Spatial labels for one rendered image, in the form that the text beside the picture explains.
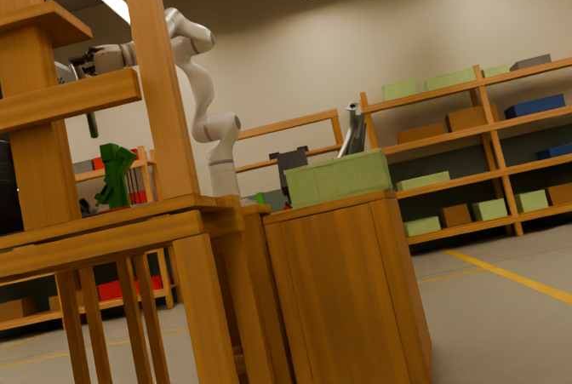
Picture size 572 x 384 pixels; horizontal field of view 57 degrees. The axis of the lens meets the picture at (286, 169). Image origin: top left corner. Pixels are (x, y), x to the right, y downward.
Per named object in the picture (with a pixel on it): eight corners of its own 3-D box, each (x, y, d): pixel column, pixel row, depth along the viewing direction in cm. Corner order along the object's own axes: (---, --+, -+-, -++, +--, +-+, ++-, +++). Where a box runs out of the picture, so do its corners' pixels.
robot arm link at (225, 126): (214, 169, 249) (206, 120, 252) (250, 160, 245) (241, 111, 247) (203, 167, 238) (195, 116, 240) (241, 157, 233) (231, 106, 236)
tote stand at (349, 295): (332, 358, 277) (300, 211, 285) (431, 343, 264) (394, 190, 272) (302, 408, 212) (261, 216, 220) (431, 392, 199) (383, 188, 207)
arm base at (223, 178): (219, 208, 252) (213, 170, 254) (254, 200, 246) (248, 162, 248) (199, 209, 234) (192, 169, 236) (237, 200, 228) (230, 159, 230)
